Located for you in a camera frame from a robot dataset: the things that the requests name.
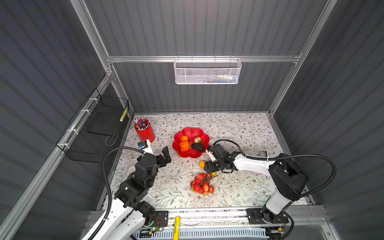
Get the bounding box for yellow fake corn cob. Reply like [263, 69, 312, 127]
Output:
[199, 161, 218, 176]

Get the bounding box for dark fake avocado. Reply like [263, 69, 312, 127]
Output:
[191, 143, 205, 153]

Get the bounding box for orange fake bell pepper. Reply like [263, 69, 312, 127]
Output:
[179, 140, 191, 152]

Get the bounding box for red fake peach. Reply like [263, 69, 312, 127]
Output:
[194, 136, 202, 144]

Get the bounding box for red fake lychee bunch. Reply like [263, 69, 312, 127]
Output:
[190, 173, 217, 196]

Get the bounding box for red flower-shaped fruit bowl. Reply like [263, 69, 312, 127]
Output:
[173, 128, 210, 159]

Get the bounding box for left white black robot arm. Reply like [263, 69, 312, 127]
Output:
[83, 146, 172, 240]

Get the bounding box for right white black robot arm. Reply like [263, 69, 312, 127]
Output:
[204, 143, 337, 217]

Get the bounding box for red pen cup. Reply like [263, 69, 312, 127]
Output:
[134, 120, 156, 143]

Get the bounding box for pens in red cup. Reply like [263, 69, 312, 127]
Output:
[135, 118, 150, 131]

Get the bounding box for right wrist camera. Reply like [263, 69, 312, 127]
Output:
[206, 146, 216, 162]

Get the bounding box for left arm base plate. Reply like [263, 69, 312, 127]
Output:
[149, 211, 169, 228]

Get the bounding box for yellow tool on rail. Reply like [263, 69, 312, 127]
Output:
[173, 216, 181, 240]

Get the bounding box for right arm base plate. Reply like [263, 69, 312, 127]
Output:
[246, 208, 289, 225]

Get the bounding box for black wire wall basket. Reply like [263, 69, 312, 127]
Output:
[57, 91, 130, 163]

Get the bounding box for white wire mesh basket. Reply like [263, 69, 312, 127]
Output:
[173, 57, 242, 85]

